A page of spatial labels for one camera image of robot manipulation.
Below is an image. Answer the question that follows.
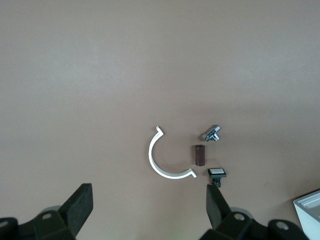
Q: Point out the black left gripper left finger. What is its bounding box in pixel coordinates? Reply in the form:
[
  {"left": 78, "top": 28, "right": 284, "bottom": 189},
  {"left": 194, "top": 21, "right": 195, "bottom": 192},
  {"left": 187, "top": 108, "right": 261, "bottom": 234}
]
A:
[{"left": 58, "top": 183, "right": 94, "bottom": 237}]

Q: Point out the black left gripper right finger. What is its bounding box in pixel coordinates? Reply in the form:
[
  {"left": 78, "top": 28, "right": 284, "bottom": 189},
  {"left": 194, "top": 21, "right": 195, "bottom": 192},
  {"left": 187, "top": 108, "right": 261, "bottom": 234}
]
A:
[{"left": 205, "top": 184, "right": 232, "bottom": 230}]

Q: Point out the black square white-faced button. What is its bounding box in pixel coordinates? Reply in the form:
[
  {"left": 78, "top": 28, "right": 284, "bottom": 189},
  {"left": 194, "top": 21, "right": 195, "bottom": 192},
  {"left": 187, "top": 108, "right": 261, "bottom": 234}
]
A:
[{"left": 206, "top": 167, "right": 227, "bottom": 189}]

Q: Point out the white drawer cabinet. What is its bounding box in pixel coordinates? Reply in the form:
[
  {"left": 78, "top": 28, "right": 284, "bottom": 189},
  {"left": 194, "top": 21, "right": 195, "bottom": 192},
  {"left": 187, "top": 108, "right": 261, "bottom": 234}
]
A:
[{"left": 292, "top": 189, "right": 320, "bottom": 240}]

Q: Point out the brown ribbed block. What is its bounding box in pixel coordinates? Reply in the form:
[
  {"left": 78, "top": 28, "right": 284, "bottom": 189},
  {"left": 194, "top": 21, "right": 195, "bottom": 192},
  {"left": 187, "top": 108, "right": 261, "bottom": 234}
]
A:
[{"left": 192, "top": 144, "right": 206, "bottom": 167}]

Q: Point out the silver metal tee fitting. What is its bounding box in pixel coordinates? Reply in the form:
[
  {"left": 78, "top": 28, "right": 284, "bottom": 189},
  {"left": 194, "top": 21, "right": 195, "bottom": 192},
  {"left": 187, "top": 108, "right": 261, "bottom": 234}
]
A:
[{"left": 200, "top": 124, "right": 222, "bottom": 143}]

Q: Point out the white half-round clamp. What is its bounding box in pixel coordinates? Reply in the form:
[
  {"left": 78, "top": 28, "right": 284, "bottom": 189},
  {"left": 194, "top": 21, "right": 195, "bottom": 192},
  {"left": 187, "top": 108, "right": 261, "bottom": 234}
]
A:
[{"left": 148, "top": 125, "right": 198, "bottom": 180}]

